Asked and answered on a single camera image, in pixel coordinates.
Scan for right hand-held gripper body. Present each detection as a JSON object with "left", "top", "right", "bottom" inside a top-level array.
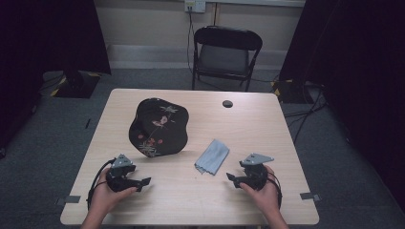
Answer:
[{"left": 239, "top": 153, "right": 275, "bottom": 192}]

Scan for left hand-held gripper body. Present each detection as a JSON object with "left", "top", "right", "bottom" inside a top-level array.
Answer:
[{"left": 105, "top": 154, "right": 141, "bottom": 193}]

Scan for grey cleaning cloth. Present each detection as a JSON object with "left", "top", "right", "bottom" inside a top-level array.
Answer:
[{"left": 194, "top": 138, "right": 231, "bottom": 177}]

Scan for black floral lacquer plate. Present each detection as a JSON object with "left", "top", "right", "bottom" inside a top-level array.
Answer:
[{"left": 128, "top": 97, "right": 190, "bottom": 158}]

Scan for person's left hand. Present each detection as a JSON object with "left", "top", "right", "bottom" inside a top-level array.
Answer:
[{"left": 90, "top": 171, "right": 139, "bottom": 218}]

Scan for person's right hand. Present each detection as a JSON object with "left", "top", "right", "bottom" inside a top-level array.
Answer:
[{"left": 239, "top": 164, "right": 283, "bottom": 219}]

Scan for grey tape strip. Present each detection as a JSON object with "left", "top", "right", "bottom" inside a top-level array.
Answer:
[
  {"left": 299, "top": 192, "right": 322, "bottom": 203},
  {"left": 54, "top": 195, "right": 82, "bottom": 206}
]

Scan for black stand base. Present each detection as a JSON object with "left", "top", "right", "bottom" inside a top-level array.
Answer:
[
  {"left": 39, "top": 70, "right": 103, "bottom": 99},
  {"left": 270, "top": 78, "right": 308, "bottom": 105}
]

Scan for black folding chair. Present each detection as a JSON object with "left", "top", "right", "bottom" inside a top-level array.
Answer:
[{"left": 191, "top": 25, "right": 264, "bottom": 94}]

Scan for black curtain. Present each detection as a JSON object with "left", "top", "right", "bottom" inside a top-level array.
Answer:
[
  {"left": 279, "top": 0, "right": 405, "bottom": 211},
  {"left": 0, "top": 0, "right": 112, "bottom": 151}
]

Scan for left hand-held gripper cable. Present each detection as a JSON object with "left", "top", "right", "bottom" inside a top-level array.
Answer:
[{"left": 86, "top": 157, "right": 117, "bottom": 211}]

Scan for hand-held gripper cable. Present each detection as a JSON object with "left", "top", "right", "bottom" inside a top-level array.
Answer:
[
  {"left": 86, "top": 157, "right": 117, "bottom": 211},
  {"left": 266, "top": 173, "right": 284, "bottom": 210}
]

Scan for right hand-held gripper cable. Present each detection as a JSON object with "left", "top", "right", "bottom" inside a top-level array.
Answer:
[{"left": 266, "top": 173, "right": 284, "bottom": 210}]

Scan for black floor cables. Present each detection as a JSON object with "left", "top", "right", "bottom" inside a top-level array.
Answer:
[{"left": 282, "top": 80, "right": 330, "bottom": 146}]

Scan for black wall socket cable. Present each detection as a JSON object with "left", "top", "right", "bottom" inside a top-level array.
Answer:
[{"left": 186, "top": 7, "right": 197, "bottom": 76}]

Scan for white wall socket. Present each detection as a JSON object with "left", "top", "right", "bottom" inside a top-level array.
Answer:
[{"left": 184, "top": 0, "right": 206, "bottom": 14}]

